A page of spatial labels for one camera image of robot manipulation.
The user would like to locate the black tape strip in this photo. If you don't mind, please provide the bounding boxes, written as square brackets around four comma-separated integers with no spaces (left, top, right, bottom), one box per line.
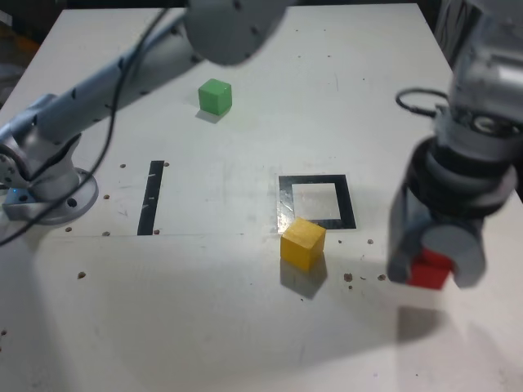
[136,160,165,237]

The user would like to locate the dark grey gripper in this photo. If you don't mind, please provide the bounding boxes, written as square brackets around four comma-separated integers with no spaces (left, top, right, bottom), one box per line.
[387,183,489,290]

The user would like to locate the green cube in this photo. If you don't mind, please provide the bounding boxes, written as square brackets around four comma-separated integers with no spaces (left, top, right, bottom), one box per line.
[198,78,233,116]

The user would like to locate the red cube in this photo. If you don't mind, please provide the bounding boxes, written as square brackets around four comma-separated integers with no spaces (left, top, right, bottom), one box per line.
[406,247,457,291]

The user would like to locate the yellow cube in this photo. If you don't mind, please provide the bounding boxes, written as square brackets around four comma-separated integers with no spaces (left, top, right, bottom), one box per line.
[279,216,328,272]

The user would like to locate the black tape square outline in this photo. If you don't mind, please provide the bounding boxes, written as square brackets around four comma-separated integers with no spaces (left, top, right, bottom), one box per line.
[278,174,357,230]

